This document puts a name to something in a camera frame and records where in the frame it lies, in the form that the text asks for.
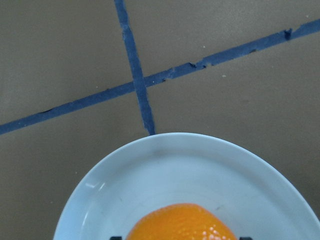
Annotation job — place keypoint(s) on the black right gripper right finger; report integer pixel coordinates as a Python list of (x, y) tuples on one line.
[(245, 238)]

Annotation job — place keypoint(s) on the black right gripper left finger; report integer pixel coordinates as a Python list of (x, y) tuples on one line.
[(116, 238)]

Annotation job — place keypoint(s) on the light blue plate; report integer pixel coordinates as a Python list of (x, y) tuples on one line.
[(246, 193)]

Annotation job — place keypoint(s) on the orange fruit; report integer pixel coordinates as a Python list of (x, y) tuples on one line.
[(181, 221)]

